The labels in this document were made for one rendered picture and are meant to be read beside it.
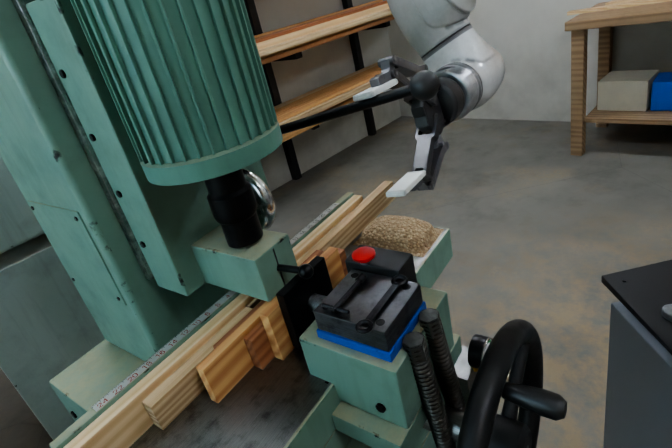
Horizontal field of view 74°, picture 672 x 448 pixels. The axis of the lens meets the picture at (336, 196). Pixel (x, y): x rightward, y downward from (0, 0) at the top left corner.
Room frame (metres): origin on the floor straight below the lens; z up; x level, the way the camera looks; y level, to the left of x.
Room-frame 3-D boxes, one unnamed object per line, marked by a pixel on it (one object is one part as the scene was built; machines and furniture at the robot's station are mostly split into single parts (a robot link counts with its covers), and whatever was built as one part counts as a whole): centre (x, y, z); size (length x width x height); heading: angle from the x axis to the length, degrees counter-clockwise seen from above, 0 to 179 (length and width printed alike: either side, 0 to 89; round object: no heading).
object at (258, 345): (0.54, 0.08, 0.92); 0.22 x 0.02 x 0.05; 140
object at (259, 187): (0.74, 0.15, 1.02); 0.12 x 0.03 x 0.12; 50
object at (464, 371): (0.66, -0.14, 0.58); 0.12 x 0.08 x 0.08; 50
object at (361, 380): (0.43, -0.01, 0.91); 0.15 x 0.14 x 0.09; 140
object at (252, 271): (0.57, 0.15, 0.99); 0.14 x 0.07 x 0.09; 50
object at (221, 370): (0.51, 0.13, 0.93); 0.24 x 0.01 x 0.06; 140
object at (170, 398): (0.62, 0.08, 0.92); 0.60 x 0.02 x 0.04; 140
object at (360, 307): (0.44, -0.02, 0.99); 0.13 x 0.11 x 0.06; 140
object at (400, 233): (0.69, -0.09, 0.92); 0.14 x 0.09 x 0.04; 50
